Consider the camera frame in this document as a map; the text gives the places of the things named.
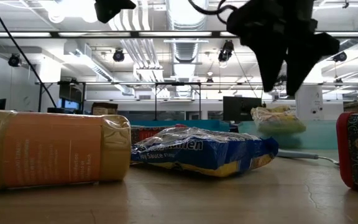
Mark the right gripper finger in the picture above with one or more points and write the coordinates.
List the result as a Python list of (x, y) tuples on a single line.
[(270, 62), (300, 65)]

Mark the yellow and silver ramen packet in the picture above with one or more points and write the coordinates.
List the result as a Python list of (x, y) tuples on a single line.
[(277, 123)]

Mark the blue ramen packet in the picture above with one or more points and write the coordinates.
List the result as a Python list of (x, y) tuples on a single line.
[(204, 155)]

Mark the small red candy packet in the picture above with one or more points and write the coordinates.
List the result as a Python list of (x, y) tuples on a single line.
[(145, 134)]

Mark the orange spice bottle black cap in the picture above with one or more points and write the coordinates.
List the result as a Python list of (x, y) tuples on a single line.
[(51, 149)]

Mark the black ceiling spotlight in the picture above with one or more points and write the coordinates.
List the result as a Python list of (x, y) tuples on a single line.
[(341, 57), (118, 56), (14, 60), (280, 79), (224, 53)]

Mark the white room column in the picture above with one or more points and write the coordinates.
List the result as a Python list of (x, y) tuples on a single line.
[(314, 102)]

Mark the black computer monitor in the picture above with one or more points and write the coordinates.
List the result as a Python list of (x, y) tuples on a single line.
[(238, 109)]

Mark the translucent green plastic bin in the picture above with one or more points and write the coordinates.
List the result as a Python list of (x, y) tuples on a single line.
[(319, 137)]

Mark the dark monitor blue screen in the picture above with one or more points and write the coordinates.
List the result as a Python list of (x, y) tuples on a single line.
[(70, 93)]

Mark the brown cardboard box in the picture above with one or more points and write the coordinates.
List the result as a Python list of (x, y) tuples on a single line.
[(104, 109)]

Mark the black ceiling light rail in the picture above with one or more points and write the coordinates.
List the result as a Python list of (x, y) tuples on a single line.
[(166, 34)]

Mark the silver ventilation duct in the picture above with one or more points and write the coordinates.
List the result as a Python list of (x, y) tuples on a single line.
[(185, 51)]

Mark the black background workstation frame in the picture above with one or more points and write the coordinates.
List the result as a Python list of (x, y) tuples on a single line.
[(155, 102)]

